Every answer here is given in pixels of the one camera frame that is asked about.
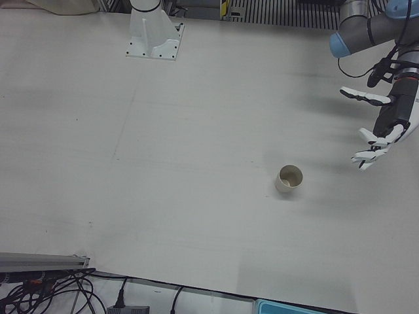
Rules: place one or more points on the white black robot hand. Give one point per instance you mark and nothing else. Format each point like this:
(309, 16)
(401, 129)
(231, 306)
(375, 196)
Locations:
(397, 108)

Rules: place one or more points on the beige cup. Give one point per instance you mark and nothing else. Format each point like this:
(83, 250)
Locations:
(281, 186)

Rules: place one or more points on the UR5e robot arm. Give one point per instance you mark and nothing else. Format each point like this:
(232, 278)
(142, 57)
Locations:
(357, 16)

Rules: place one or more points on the ribbed metal grating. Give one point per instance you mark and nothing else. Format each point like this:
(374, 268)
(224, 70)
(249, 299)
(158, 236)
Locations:
(278, 13)

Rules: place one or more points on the light blue plastic bin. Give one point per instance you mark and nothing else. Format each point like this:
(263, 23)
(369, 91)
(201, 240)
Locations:
(288, 309)

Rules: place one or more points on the grey power supply box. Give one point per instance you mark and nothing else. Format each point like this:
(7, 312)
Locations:
(127, 310)

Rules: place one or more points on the beige cloth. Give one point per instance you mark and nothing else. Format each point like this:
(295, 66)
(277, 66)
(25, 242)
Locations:
(59, 6)

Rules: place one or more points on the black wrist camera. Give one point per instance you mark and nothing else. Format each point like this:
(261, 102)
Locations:
(376, 76)

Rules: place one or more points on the yellow black striped post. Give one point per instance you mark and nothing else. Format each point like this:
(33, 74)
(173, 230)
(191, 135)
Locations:
(224, 6)

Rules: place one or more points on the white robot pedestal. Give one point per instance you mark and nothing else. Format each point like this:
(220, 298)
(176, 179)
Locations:
(147, 29)

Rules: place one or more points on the aluminium profile post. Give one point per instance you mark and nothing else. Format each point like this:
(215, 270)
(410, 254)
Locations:
(39, 261)

